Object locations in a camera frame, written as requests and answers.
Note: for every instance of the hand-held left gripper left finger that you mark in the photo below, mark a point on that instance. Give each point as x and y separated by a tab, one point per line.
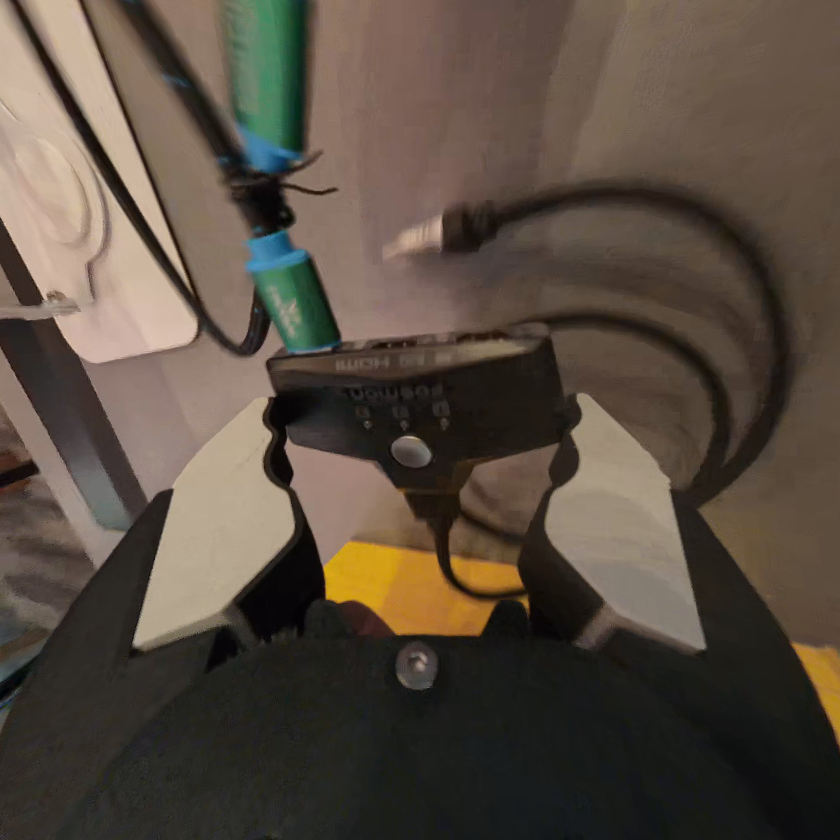
223	525

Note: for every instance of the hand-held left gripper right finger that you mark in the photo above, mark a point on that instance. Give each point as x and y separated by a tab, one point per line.
610	525

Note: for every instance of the silver HDMI splitter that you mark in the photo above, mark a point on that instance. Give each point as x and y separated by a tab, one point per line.
492	400

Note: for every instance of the yellow plastic bin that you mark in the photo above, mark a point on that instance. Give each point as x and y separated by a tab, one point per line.
407	584

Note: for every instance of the person's left hand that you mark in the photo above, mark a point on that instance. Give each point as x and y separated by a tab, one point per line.
367	620

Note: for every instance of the white folding stand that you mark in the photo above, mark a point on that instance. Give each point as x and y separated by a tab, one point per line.
144	308

